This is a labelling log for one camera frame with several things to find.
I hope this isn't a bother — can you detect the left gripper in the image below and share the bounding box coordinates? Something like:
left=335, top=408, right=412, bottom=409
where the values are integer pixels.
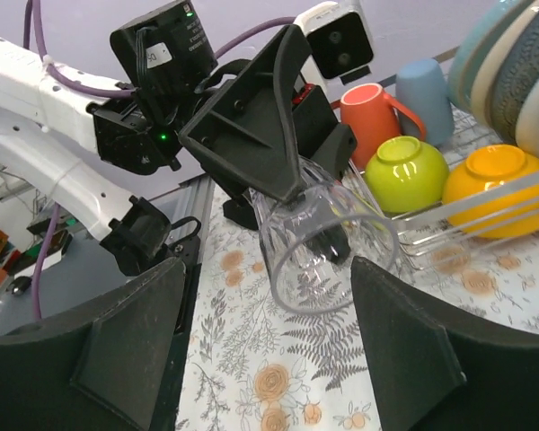
left=179, top=24, right=357, bottom=264

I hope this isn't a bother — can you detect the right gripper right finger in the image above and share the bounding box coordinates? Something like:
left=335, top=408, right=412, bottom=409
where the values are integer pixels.
left=351, top=257, right=539, bottom=430

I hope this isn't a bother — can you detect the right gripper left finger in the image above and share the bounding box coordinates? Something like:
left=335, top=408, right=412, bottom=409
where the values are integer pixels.
left=0, top=259, right=186, bottom=430

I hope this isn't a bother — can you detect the clear plastic glass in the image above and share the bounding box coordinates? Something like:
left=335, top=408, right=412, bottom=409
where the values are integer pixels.
left=250, top=159, right=398, bottom=315

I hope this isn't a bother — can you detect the orange mug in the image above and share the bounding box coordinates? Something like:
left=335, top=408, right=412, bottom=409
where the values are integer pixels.
left=340, top=83, right=427, bottom=169

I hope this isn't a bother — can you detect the light blue cup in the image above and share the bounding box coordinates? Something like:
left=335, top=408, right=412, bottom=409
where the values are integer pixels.
left=395, top=58, right=455, bottom=146

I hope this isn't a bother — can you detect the light blue beige plate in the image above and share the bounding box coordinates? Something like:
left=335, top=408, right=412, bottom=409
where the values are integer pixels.
left=447, top=0, right=533, bottom=112

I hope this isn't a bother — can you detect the beige pink rimmed plate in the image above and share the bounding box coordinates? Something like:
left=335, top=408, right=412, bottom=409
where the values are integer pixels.
left=470, top=0, right=539, bottom=126

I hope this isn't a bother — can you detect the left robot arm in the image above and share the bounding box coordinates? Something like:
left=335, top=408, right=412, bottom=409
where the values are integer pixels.
left=0, top=1, right=360, bottom=276

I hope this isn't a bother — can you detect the lime green bowl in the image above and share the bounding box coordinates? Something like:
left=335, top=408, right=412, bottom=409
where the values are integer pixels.
left=363, top=136, right=449, bottom=214

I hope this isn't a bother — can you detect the floral table mat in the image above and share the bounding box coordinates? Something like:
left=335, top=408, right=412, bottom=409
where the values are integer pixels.
left=174, top=179, right=539, bottom=431

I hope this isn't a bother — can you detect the yellow orange bowl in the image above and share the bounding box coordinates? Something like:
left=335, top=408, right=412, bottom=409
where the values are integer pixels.
left=441, top=144, right=539, bottom=240

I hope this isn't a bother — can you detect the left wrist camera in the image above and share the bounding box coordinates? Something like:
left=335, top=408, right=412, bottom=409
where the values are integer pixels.
left=294, top=1, right=374, bottom=88

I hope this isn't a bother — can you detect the metal wire dish rack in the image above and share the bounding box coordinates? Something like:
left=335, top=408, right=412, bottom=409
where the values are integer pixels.
left=340, top=102, right=539, bottom=257

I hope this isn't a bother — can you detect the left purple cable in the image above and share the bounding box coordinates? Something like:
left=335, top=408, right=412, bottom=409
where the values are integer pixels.
left=22, top=0, right=297, bottom=320

